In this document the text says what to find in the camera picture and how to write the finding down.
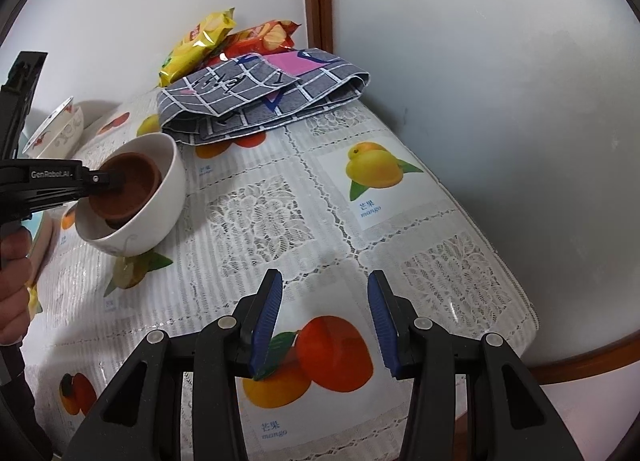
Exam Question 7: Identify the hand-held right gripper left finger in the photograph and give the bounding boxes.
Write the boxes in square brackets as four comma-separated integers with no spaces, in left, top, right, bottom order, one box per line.
[62,268,284,461]

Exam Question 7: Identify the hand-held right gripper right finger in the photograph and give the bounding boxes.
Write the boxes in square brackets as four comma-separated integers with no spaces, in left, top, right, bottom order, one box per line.
[366,270,583,461]

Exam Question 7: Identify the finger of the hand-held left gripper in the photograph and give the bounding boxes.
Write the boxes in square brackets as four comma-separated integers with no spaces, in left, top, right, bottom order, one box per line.
[89,168,129,200]

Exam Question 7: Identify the plain white bowl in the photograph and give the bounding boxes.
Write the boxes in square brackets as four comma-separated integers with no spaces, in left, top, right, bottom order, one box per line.
[74,132,187,258]

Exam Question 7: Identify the person's left hand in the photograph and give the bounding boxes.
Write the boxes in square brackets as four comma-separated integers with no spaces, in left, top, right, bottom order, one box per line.
[0,231,36,345]

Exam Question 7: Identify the white bowl with crane print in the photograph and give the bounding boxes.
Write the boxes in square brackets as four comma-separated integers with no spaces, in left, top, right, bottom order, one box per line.
[22,97,76,154]

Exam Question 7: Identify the large white bowl grey swirls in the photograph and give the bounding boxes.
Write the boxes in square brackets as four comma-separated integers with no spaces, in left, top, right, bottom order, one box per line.
[37,100,85,159]

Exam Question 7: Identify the fruit print lace tablecloth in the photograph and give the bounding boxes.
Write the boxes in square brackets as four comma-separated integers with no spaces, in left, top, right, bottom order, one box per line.
[25,88,543,461]

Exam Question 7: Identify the yellow snack bag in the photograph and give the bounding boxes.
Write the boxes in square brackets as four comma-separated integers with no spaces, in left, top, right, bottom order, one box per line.
[159,7,236,88]

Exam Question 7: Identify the brown wooden trim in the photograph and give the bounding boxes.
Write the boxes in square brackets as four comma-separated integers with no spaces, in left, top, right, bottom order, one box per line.
[525,331,640,384]

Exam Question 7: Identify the orange snack bag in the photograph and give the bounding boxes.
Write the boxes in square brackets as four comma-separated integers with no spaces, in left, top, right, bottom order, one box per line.
[207,18,302,66]

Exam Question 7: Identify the grey checkered cloth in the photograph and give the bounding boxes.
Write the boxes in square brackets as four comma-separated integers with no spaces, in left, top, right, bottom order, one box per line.
[156,47,372,146]

